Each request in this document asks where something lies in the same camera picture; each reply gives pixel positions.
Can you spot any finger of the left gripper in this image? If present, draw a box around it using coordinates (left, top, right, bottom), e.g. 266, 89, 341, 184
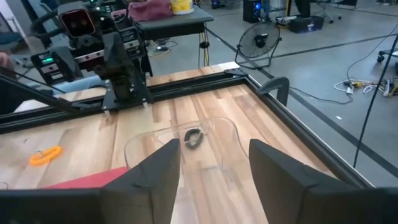
50, 45, 84, 84
101, 30, 135, 82

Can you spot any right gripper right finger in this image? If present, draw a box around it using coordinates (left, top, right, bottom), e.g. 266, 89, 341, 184
248, 138, 379, 224

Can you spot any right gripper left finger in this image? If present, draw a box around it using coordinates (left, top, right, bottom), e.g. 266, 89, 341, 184
99, 138, 182, 224

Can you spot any black spring keychain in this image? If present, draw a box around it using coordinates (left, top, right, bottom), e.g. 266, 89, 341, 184
183, 128, 205, 151

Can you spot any orange spring keychain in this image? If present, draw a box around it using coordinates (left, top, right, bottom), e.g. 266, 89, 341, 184
29, 145, 64, 167

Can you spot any person's leg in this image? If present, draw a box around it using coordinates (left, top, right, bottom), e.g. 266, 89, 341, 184
51, 75, 108, 95

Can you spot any pink plastic bin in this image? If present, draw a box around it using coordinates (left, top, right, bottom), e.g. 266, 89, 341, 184
42, 166, 130, 190

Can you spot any pink cloth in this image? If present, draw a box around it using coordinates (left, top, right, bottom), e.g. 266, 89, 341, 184
127, 0, 174, 22

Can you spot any person's hand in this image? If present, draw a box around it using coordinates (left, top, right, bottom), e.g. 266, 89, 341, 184
0, 52, 15, 72

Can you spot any dark grey side desk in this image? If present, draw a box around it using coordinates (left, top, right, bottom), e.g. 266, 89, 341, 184
133, 6, 215, 68

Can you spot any yellow tub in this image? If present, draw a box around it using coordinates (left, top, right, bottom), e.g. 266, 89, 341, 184
170, 0, 195, 16

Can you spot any clear plastic bin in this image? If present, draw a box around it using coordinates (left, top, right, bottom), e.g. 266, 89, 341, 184
123, 116, 253, 224

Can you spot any black computer tower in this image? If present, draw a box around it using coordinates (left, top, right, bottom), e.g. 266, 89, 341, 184
242, 0, 266, 24

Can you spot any black floor fan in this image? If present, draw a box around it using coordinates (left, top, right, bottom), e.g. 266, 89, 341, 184
234, 20, 283, 70

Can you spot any black equipment case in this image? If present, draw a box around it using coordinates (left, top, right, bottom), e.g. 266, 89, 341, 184
288, 15, 325, 34

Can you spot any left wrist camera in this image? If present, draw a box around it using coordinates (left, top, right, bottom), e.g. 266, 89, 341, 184
57, 1, 97, 40

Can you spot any black clamp bracket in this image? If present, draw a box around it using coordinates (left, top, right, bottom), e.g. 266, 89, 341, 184
255, 76, 290, 107

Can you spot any white cable bundle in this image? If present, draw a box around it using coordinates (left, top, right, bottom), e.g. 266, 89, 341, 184
333, 77, 398, 98

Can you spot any thin black floor cable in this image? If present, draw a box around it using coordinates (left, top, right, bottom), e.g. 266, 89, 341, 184
353, 32, 398, 169

